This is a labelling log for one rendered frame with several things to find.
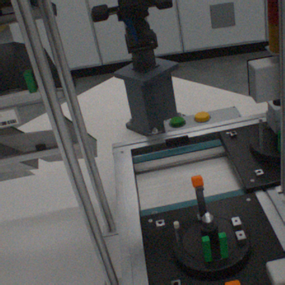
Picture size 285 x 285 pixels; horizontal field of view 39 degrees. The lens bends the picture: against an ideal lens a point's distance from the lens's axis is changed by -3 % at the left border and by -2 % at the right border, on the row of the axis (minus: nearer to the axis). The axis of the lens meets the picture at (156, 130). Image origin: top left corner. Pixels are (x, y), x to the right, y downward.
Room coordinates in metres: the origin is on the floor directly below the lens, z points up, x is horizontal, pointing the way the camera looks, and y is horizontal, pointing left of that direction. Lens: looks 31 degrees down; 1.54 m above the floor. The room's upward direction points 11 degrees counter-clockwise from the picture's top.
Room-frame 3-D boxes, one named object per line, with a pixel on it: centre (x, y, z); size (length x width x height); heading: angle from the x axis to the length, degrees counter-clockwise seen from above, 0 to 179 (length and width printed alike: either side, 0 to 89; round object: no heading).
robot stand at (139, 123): (1.18, 0.00, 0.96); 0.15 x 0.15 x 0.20; 39
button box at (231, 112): (0.99, -0.13, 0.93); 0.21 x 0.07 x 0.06; 91
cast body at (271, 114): (0.77, -0.28, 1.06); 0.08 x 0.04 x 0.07; 2
